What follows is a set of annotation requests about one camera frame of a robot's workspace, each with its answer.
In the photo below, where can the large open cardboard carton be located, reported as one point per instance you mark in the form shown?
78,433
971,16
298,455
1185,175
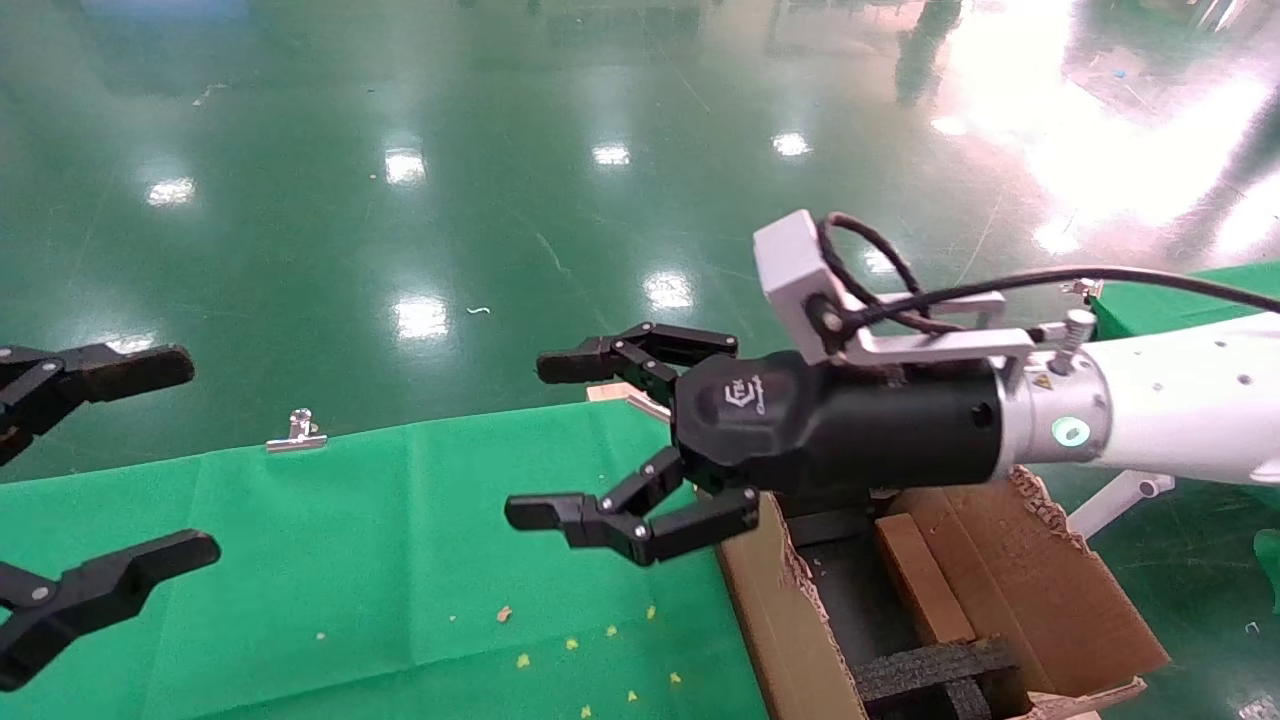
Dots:
1040,590

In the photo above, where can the brown cardboard box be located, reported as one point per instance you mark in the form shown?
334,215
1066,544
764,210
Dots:
925,585

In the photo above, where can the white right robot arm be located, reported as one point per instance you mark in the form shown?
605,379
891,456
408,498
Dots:
1180,410

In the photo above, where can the green tablecloth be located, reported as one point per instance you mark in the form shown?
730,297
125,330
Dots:
350,560

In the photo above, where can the black foam insert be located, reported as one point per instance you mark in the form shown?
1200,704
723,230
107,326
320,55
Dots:
930,670
830,525

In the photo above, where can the white tubular frame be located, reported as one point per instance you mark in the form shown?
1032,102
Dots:
1115,500

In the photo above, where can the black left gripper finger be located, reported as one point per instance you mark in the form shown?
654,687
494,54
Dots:
100,595
120,368

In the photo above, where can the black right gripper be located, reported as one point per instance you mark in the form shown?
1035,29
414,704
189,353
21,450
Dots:
850,425

